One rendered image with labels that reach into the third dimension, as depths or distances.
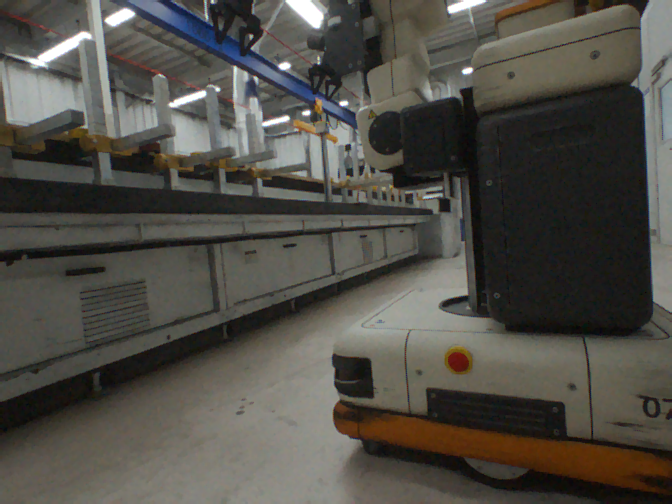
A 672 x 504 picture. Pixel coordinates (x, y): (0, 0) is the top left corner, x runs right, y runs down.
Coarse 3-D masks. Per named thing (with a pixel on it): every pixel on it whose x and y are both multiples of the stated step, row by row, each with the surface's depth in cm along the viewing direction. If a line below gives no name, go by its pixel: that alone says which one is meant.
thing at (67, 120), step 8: (64, 112) 82; (72, 112) 82; (80, 112) 83; (40, 120) 87; (48, 120) 85; (56, 120) 84; (64, 120) 83; (72, 120) 82; (80, 120) 83; (24, 128) 90; (32, 128) 89; (40, 128) 87; (48, 128) 86; (56, 128) 85; (64, 128) 85; (72, 128) 86; (16, 136) 92; (24, 136) 91; (32, 136) 89; (40, 136) 89; (48, 136) 90
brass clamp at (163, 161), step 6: (156, 156) 132; (162, 156) 131; (168, 156) 133; (174, 156) 135; (180, 156) 138; (156, 162) 133; (162, 162) 131; (168, 162) 133; (174, 162) 135; (162, 168) 134; (174, 168) 135; (180, 168) 137; (186, 168) 140; (192, 168) 142
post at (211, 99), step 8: (208, 88) 155; (208, 96) 155; (216, 96) 157; (208, 104) 155; (216, 104) 157; (208, 112) 156; (216, 112) 156; (208, 120) 156; (216, 120) 156; (216, 128) 156; (216, 136) 156; (216, 144) 155; (216, 176) 157; (224, 176) 159; (216, 184) 157; (224, 184) 158
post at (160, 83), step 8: (160, 80) 133; (160, 88) 132; (160, 96) 133; (168, 96) 135; (160, 104) 133; (168, 104) 135; (160, 112) 133; (168, 112) 135; (160, 120) 134; (168, 120) 135; (160, 144) 135; (168, 144) 134; (168, 152) 134; (168, 168) 134; (168, 176) 134; (176, 176) 136
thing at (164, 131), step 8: (152, 128) 106; (160, 128) 105; (168, 128) 104; (128, 136) 111; (136, 136) 109; (144, 136) 108; (152, 136) 106; (160, 136) 106; (168, 136) 106; (112, 144) 115; (120, 144) 113; (128, 144) 111; (136, 144) 111; (144, 144) 112; (80, 152) 122; (88, 160) 125
